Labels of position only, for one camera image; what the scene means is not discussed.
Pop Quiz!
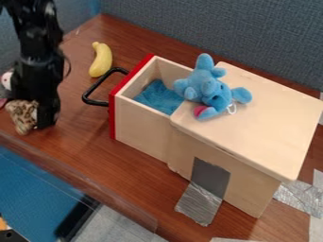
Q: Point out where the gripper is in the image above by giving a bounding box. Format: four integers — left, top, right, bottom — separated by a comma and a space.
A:
8, 58, 66, 130

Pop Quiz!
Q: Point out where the tiger plush toy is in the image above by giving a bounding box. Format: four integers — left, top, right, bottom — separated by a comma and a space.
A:
4, 99, 41, 136

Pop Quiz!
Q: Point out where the yellow toy banana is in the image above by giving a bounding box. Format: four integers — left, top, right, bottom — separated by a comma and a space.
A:
87, 41, 115, 78

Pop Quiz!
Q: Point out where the blue bunny plush toy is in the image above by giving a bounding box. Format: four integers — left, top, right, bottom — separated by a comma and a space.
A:
171, 52, 254, 122

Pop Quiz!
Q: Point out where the drawer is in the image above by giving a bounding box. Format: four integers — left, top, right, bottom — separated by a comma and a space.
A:
80, 53, 200, 165

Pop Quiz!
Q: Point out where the blue cloth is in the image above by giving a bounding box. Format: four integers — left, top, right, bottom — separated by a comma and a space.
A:
132, 78, 187, 116

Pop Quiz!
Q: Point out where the grey tape strip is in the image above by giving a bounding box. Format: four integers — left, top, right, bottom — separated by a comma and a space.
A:
271, 168, 323, 220
173, 156, 232, 228

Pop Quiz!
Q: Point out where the cabinet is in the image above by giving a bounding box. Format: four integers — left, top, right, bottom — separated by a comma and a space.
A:
166, 60, 323, 219

